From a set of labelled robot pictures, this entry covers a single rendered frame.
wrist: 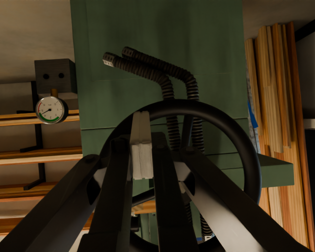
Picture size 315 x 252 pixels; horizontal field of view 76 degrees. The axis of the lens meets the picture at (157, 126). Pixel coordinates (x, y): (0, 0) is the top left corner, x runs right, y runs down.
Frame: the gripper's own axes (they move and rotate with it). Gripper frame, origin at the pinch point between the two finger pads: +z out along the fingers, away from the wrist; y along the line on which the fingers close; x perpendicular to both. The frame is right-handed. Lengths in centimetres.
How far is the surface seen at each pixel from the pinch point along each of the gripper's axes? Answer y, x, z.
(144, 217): -4, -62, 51
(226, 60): 21.9, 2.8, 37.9
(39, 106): -23.1, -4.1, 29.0
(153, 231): 0, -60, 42
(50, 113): -20.8, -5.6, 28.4
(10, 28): -90, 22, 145
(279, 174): 35, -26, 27
